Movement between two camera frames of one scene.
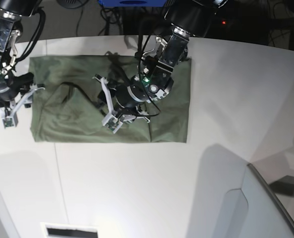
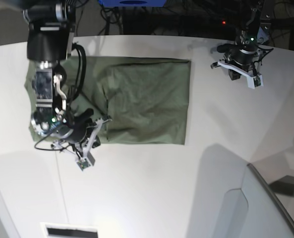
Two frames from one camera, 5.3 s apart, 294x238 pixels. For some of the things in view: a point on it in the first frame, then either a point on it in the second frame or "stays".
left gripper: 6,90 → 50,122
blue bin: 133,3 stays
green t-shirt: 71,108 stays
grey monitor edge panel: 267,216 stays
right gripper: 141,88 → 245,56
